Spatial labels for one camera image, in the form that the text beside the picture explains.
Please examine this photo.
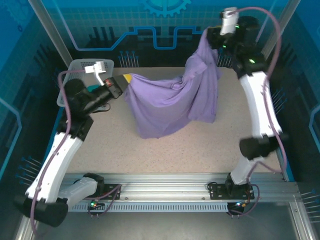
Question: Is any purple t-shirt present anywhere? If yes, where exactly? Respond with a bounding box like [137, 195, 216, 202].
[124, 29, 224, 140]

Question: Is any white plastic mesh basket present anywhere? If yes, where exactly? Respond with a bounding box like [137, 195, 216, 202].
[56, 58, 115, 109]

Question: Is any small LED circuit board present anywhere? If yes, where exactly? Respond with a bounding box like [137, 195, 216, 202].
[228, 201, 251, 210]
[88, 199, 106, 210]

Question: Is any left gripper thin black wire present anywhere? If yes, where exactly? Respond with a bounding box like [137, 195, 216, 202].
[96, 103, 112, 113]

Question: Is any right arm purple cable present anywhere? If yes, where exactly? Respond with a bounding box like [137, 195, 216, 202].
[227, 6, 288, 218]

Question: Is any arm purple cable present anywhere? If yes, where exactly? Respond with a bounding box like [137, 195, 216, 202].
[227, 6, 288, 218]
[29, 68, 123, 238]

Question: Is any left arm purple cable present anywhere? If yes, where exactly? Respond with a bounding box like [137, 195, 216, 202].
[29, 68, 123, 238]

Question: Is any aluminium frame post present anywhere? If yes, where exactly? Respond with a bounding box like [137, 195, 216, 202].
[259, 0, 302, 58]
[26, 0, 74, 68]

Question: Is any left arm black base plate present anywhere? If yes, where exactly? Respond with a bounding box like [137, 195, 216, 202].
[98, 183, 123, 201]

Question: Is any aluminium mounting rail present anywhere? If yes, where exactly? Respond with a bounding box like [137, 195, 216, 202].
[58, 172, 301, 203]

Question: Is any grey slotted cable duct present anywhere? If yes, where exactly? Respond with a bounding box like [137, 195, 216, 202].
[67, 201, 230, 213]

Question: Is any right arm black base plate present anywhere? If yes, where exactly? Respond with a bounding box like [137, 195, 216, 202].
[207, 181, 256, 200]

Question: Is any aluminium frame bar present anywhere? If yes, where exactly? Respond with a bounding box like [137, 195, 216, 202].
[13, 216, 35, 240]
[288, 199, 316, 240]

